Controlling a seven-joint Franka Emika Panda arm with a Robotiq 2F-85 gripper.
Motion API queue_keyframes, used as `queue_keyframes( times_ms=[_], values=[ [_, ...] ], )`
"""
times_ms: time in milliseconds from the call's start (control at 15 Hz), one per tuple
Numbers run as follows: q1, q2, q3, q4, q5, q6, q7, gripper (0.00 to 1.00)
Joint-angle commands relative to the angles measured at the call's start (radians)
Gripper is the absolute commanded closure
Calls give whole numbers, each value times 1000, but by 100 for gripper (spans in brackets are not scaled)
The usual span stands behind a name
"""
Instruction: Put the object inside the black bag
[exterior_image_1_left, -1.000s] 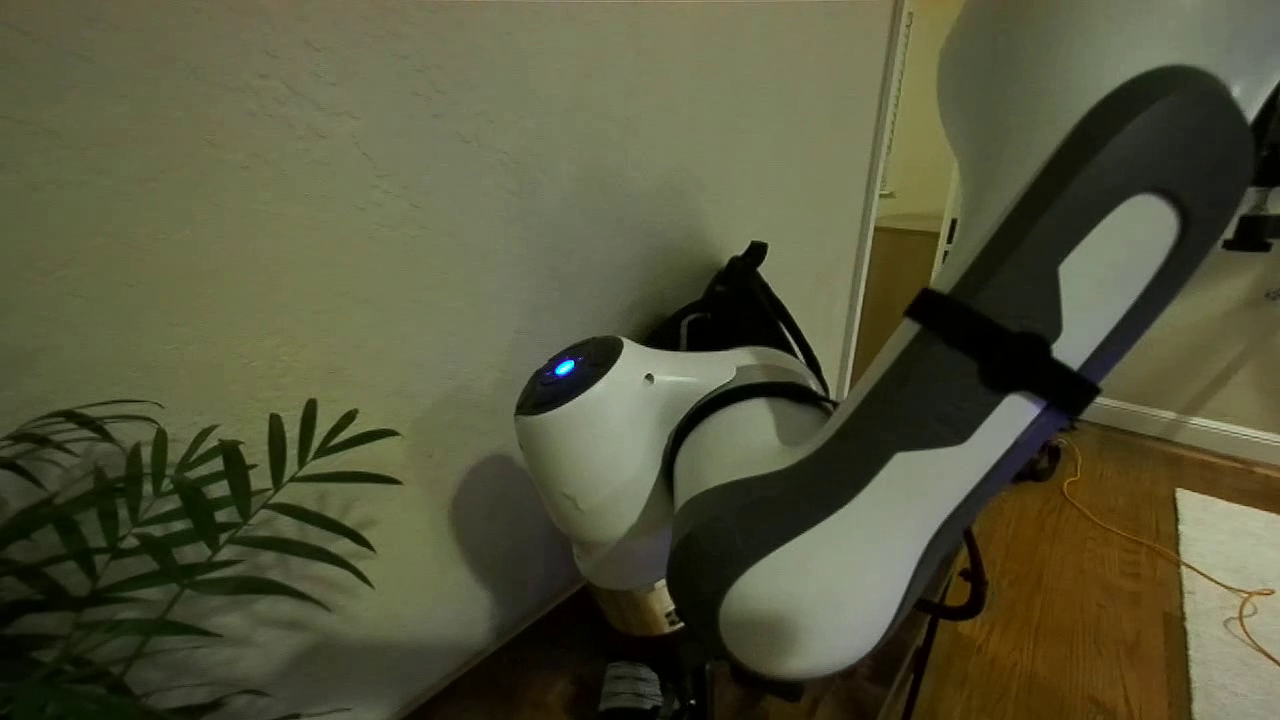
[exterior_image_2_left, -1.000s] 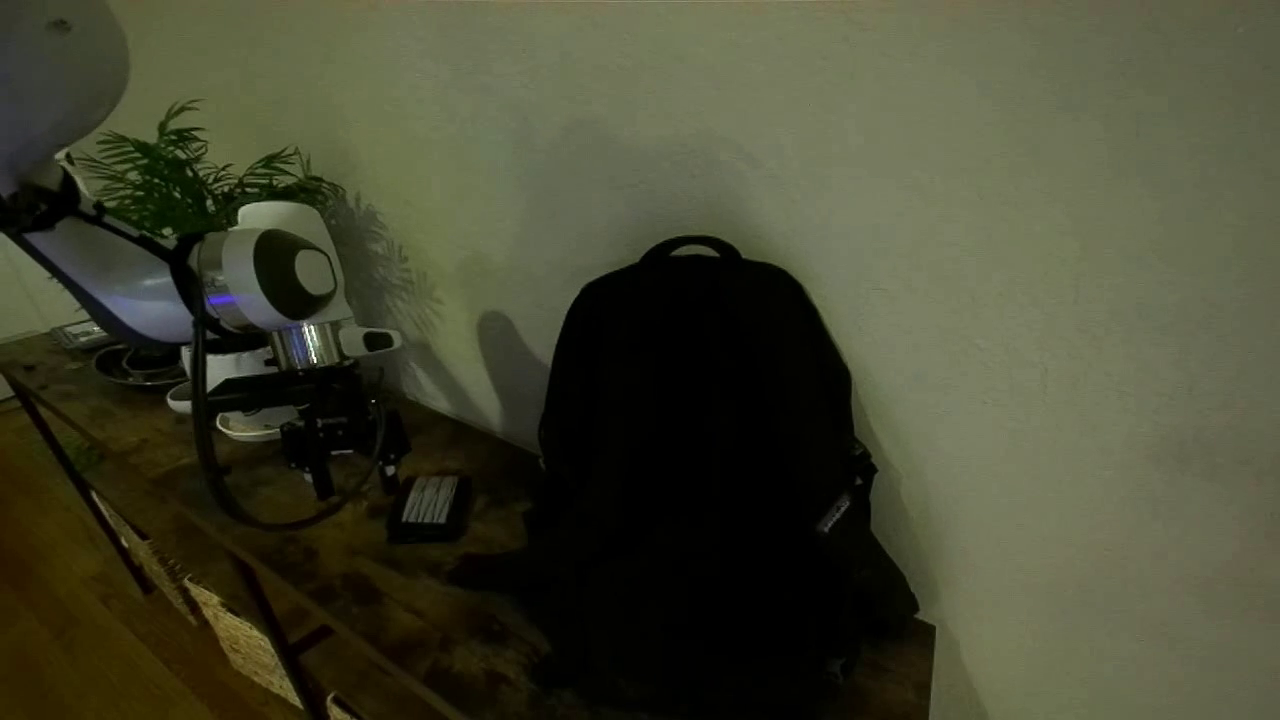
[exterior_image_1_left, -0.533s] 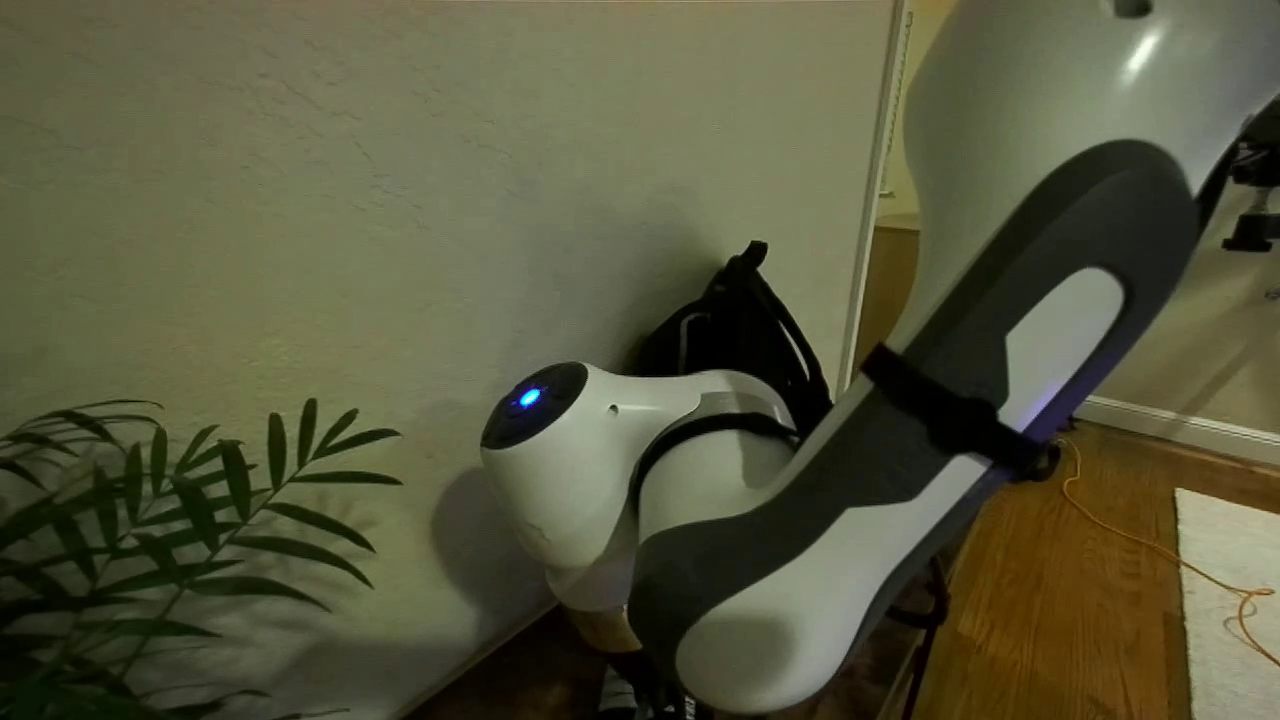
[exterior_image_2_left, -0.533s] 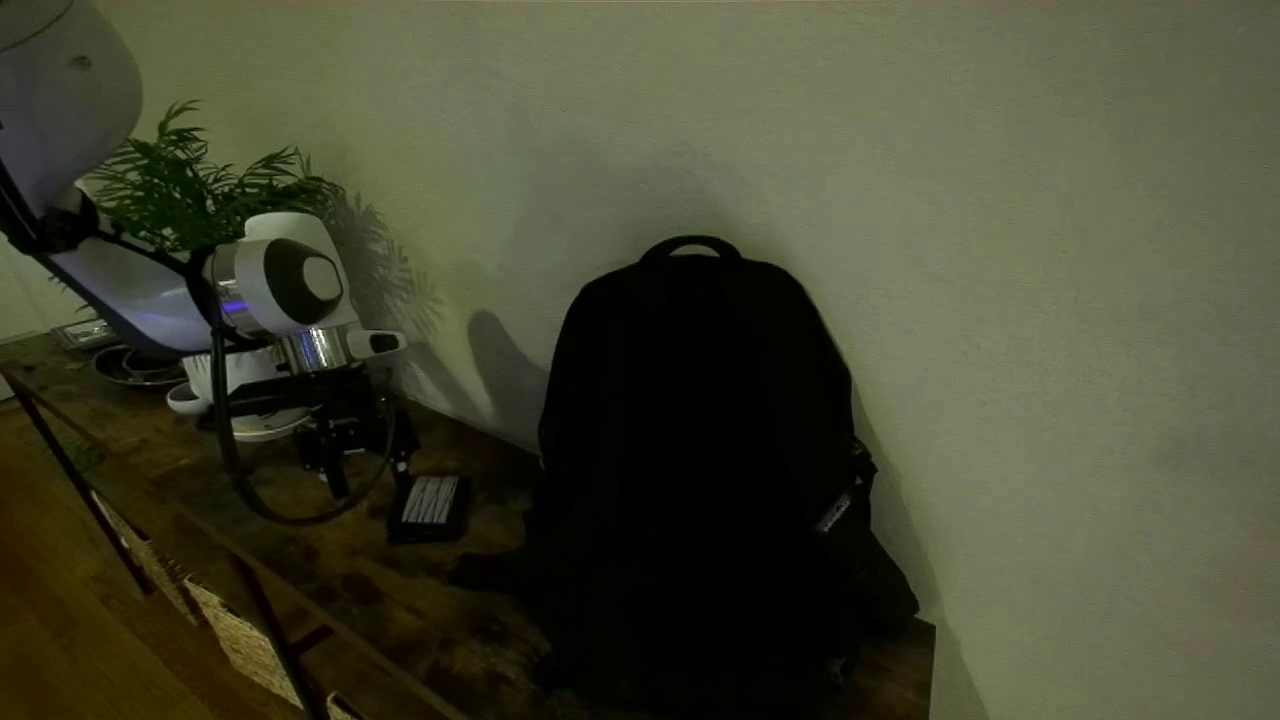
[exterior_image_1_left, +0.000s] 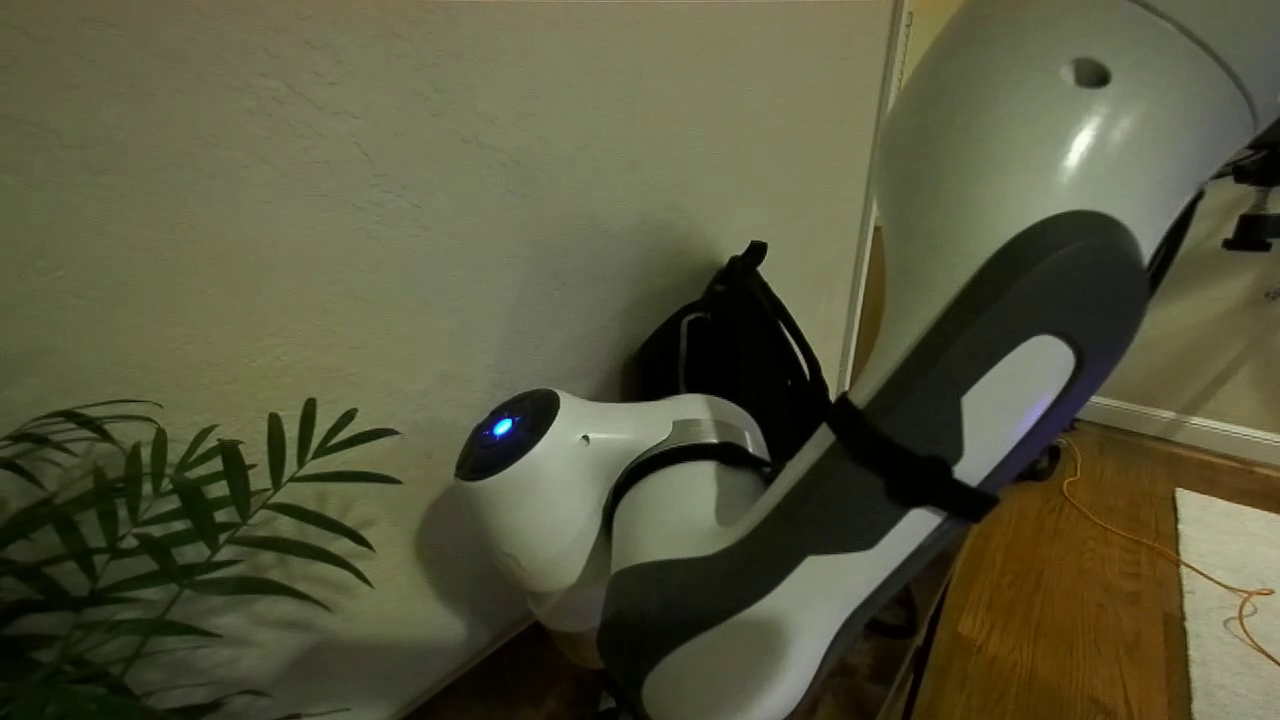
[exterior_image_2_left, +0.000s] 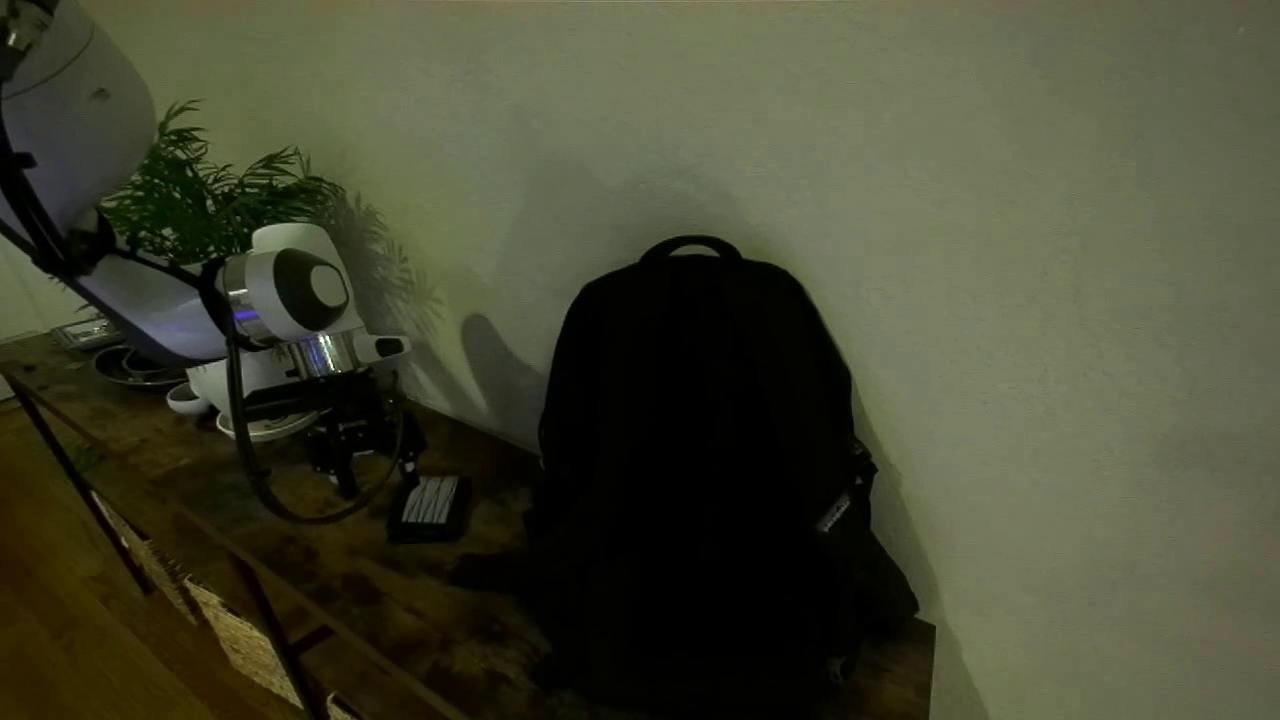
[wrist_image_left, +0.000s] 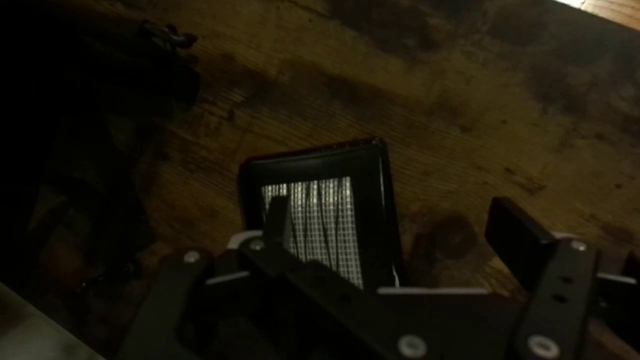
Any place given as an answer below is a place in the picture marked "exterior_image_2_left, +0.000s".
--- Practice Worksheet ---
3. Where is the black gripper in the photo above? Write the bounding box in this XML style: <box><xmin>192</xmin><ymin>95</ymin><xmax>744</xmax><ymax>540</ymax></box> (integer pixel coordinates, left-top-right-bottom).
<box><xmin>245</xmin><ymin>370</ymin><xmax>426</xmax><ymax>494</ymax></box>

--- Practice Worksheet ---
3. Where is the small black keypad device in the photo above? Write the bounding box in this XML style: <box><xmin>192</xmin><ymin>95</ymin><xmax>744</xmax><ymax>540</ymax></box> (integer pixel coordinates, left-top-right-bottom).
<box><xmin>387</xmin><ymin>475</ymin><xmax>467</xmax><ymax>544</ymax></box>

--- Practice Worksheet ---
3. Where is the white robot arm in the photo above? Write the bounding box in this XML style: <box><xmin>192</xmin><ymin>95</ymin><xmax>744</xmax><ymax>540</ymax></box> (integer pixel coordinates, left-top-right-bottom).
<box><xmin>0</xmin><ymin>0</ymin><xmax>414</xmax><ymax>490</ymax></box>

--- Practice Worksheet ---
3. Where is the white pot saucer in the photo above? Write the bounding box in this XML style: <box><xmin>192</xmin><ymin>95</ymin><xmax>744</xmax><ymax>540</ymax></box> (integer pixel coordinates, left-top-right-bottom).
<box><xmin>211</xmin><ymin>413</ymin><xmax>316</xmax><ymax>442</ymax></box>

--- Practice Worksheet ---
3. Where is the white ceramic plant pot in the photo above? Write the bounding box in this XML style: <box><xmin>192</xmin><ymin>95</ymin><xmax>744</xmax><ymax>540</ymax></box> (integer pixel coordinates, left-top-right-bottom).
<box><xmin>189</xmin><ymin>359</ymin><xmax>234</xmax><ymax>417</ymax></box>

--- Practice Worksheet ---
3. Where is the dark round coaster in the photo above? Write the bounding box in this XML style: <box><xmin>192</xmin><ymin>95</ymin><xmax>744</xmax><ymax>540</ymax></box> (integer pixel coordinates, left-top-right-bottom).
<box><xmin>91</xmin><ymin>343</ymin><xmax>183</xmax><ymax>389</ymax></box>

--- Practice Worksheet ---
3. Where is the green potted palm plant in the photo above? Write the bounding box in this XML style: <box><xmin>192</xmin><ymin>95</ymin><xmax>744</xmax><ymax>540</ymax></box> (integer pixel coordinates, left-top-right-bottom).
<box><xmin>100</xmin><ymin>100</ymin><xmax>339</xmax><ymax>263</ymax></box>

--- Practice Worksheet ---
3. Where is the black backpack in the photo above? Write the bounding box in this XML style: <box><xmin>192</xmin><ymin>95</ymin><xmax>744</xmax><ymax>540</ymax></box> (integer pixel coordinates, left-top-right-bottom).
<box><xmin>531</xmin><ymin>236</ymin><xmax>916</xmax><ymax>720</ymax></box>

